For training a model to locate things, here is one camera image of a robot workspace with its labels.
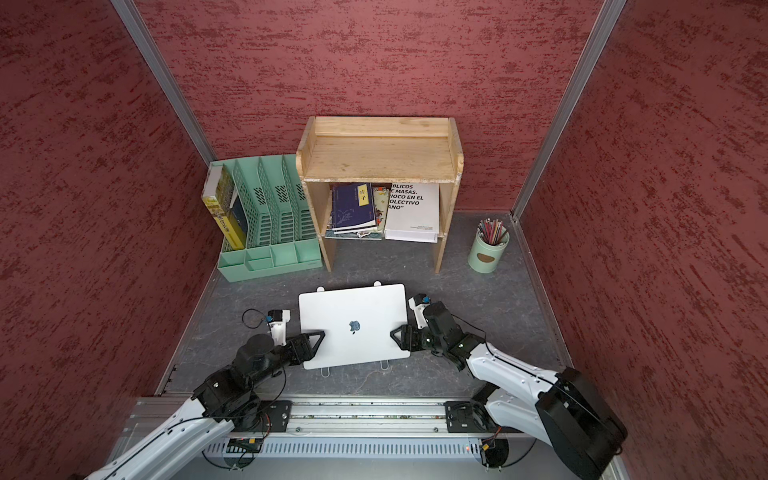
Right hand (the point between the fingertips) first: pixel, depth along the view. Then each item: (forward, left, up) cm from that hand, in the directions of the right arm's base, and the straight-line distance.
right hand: (399, 339), depth 84 cm
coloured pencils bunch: (+32, -33, +9) cm, 47 cm away
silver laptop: (+3, +12, +5) cm, 13 cm away
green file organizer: (+45, +45, -2) cm, 63 cm away
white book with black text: (+29, -5, +22) cm, 37 cm away
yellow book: (+36, +56, +14) cm, 68 cm away
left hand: (-1, +23, +3) cm, 23 cm away
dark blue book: (+35, +13, +21) cm, 42 cm away
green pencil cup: (+25, -29, +4) cm, 39 cm away
